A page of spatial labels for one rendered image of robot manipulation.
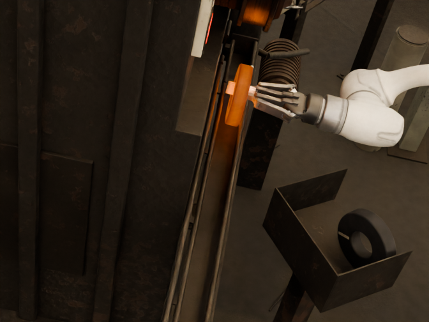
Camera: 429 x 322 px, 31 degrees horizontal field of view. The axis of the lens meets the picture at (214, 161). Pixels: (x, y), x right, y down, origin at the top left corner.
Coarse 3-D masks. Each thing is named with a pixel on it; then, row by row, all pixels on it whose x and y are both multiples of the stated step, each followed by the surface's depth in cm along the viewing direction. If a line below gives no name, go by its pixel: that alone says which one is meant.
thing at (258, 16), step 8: (248, 0) 167; (256, 0) 167; (264, 0) 166; (272, 0) 166; (248, 8) 170; (256, 8) 169; (264, 8) 169; (272, 8) 167; (248, 16) 173; (256, 16) 173; (264, 16) 172; (272, 16) 169; (256, 24) 179; (264, 24) 177
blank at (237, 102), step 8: (240, 64) 190; (240, 72) 185; (248, 72) 186; (240, 80) 184; (248, 80) 185; (240, 88) 184; (248, 88) 184; (232, 96) 187; (240, 96) 184; (232, 104) 184; (240, 104) 184; (232, 112) 186; (240, 112) 185; (232, 120) 188; (240, 120) 187
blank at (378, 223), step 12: (348, 216) 174; (360, 216) 171; (372, 216) 170; (348, 228) 176; (360, 228) 172; (372, 228) 169; (384, 228) 169; (348, 240) 177; (360, 240) 178; (372, 240) 170; (384, 240) 168; (348, 252) 179; (360, 252) 177; (372, 252) 172; (384, 252) 168; (360, 264) 176
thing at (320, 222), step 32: (288, 192) 179; (320, 192) 186; (288, 224) 174; (320, 224) 185; (288, 256) 177; (320, 256) 164; (288, 288) 196; (320, 288) 167; (352, 288) 168; (384, 288) 177; (288, 320) 199
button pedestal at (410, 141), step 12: (420, 96) 287; (420, 108) 287; (408, 120) 297; (420, 120) 291; (408, 132) 296; (420, 132) 295; (396, 144) 304; (408, 144) 300; (420, 144) 306; (396, 156) 299; (408, 156) 300; (420, 156) 301
